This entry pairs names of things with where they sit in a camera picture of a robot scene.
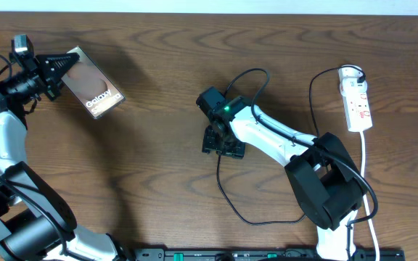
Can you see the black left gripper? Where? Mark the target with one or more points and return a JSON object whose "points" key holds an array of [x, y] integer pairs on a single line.
{"points": [[51, 83]]}

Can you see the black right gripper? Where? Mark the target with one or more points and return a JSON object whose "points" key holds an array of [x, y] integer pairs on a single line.
{"points": [[208, 143]]}

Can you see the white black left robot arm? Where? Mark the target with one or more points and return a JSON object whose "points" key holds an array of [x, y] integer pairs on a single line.
{"points": [[36, 223]]}

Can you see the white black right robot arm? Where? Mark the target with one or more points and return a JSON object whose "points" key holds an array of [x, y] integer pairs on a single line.
{"points": [[325, 181]]}

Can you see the white charger adapter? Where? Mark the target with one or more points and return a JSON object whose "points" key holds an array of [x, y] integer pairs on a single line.
{"points": [[351, 86]]}

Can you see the white power strip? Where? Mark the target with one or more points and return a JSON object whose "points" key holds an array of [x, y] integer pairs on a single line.
{"points": [[356, 107]]}

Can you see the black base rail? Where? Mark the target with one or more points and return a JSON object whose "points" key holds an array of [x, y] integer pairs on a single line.
{"points": [[267, 254]]}

